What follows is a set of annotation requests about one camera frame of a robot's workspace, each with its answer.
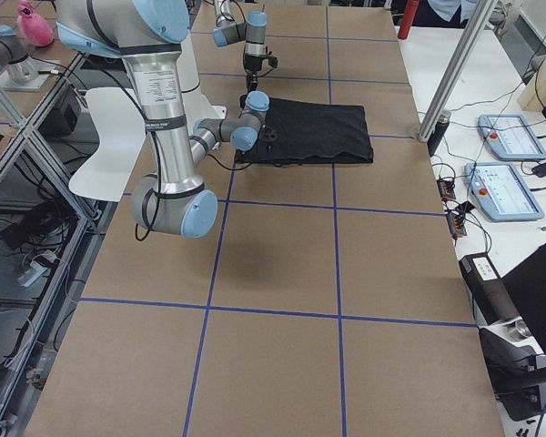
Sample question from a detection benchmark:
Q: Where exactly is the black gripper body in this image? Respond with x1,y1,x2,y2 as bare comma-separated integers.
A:
258,126,278,147
243,49,278,93

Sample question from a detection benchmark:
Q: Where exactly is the black graphic t-shirt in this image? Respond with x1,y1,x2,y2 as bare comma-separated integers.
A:
235,98,374,166

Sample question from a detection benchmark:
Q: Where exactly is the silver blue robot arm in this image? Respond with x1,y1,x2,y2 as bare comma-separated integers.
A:
212,1,278,93
56,1,269,239

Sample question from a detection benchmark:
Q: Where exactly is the third robot base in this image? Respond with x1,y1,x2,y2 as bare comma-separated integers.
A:
0,24,49,92

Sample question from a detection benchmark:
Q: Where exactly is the white plastic chair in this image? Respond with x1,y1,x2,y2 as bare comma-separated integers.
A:
68,87,146,202

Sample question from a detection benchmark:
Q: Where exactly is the black water bottle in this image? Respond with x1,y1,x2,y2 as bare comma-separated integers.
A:
427,109,451,158

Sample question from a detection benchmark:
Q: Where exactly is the red bottle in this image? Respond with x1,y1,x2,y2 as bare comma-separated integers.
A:
398,0,420,40

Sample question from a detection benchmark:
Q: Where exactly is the black box device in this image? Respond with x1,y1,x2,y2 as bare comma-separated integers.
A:
38,88,81,137

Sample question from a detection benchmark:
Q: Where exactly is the pink plush toy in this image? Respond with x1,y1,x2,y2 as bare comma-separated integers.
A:
16,1,55,47

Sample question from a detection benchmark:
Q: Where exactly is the lower blue teach pendant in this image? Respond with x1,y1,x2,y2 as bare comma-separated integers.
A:
464,162,544,222

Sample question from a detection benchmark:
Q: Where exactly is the blue teach pendant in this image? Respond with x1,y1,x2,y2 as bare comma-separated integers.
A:
478,114,546,161
464,162,544,222

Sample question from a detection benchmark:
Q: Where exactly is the upper blue teach pendant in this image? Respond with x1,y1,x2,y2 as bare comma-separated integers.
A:
478,114,546,161

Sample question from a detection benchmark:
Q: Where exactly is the black monitor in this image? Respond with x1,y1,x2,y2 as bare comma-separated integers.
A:
502,243,546,353

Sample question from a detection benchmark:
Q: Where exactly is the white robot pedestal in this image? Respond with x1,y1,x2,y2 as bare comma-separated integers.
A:
177,35,227,135

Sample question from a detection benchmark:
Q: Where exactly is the grey aluminium frame post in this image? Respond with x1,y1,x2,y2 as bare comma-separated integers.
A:
418,0,497,142

